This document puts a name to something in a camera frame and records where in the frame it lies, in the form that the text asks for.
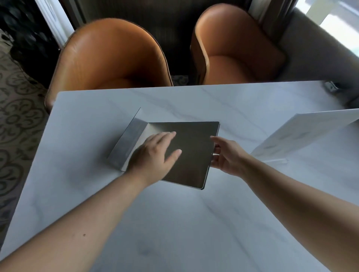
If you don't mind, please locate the person's right hand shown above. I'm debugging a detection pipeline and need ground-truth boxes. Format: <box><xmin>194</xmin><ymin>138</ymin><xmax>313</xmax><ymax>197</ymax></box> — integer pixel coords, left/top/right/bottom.
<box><xmin>210</xmin><ymin>136</ymin><xmax>251</xmax><ymax>178</ymax></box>

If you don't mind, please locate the person's left hand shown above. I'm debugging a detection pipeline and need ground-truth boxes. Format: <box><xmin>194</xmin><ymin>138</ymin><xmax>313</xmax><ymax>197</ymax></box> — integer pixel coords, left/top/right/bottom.
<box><xmin>126</xmin><ymin>131</ymin><xmax>182</xmax><ymax>188</ymax></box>

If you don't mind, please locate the grey tablet with folding cover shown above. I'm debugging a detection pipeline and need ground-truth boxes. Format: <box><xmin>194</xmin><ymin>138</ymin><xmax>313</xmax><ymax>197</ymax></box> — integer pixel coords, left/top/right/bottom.
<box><xmin>106</xmin><ymin>108</ymin><xmax>220</xmax><ymax>190</ymax></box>

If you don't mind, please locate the person's right forearm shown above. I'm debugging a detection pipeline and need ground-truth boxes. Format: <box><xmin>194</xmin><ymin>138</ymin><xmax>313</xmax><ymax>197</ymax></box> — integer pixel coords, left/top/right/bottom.
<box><xmin>239</xmin><ymin>153</ymin><xmax>359</xmax><ymax>265</ymax></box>

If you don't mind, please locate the person's left forearm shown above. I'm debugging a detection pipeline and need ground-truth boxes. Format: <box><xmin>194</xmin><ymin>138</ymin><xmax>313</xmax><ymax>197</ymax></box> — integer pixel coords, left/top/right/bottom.
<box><xmin>0</xmin><ymin>168</ymin><xmax>150</xmax><ymax>272</ymax></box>

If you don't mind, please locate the white table sign card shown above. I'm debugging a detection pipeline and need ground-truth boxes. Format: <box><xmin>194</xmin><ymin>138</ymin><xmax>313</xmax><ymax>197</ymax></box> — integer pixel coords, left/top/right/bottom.
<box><xmin>249</xmin><ymin>108</ymin><xmax>359</xmax><ymax>164</ymax></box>

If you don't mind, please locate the orange leather chair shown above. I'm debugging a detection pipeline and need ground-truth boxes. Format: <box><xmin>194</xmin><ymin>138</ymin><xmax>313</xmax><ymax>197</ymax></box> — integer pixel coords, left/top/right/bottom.
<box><xmin>44</xmin><ymin>18</ymin><xmax>174</xmax><ymax>113</ymax></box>
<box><xmin>190</xmin><ymin>3</ymin><xmax>287</xmax><ymax>86</ymax></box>

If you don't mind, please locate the grey upholstered sofa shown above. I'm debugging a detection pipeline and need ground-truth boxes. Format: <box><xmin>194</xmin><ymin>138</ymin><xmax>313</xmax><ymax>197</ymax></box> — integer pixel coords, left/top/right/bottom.
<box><xmin>277</xmin><ymin>7</ymin><xmax>359</xmax><ymax>109</ymax></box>

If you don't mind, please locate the black glossy object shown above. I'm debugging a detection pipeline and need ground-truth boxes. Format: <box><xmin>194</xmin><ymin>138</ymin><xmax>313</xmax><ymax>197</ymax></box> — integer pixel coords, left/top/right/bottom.
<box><xmin>0</xmin><ymin>0</ymin><xmax>61</xmax><ymax>88</ymax></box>

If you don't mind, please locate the white window frame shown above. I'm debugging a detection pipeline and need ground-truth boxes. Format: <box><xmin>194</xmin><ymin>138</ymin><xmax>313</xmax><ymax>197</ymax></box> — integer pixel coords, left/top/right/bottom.
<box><xmin>296</xmin><ymin>0</ymin><xmax>359</xmax><ymax>38</ymax></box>

